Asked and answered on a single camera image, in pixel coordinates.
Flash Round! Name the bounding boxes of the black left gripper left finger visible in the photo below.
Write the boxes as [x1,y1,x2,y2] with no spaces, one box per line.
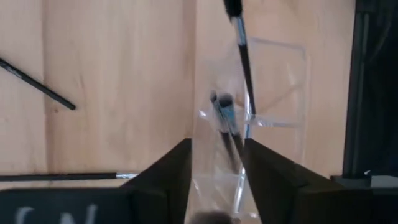
[0,139,192,224]

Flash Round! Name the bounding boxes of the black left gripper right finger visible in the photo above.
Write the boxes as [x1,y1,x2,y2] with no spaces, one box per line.
[244,139,398,224]

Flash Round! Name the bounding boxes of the thin black makeup brush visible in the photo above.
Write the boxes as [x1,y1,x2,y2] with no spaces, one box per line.
[0,57,77,111]
[0,172,140,183]

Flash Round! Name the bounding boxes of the thick black makeup brush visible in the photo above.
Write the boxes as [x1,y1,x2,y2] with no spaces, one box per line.
[217,92,247,175]

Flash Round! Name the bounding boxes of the short thin makeup brush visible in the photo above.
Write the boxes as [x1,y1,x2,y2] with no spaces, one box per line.
[209,90,237,174]

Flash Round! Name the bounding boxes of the black-headed makeup brush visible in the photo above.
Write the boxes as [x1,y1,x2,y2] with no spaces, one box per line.
[222,0,257,121]

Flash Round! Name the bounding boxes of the clear acrylic brush holder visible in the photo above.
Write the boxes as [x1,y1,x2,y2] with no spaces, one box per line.
[185,36,312,224]

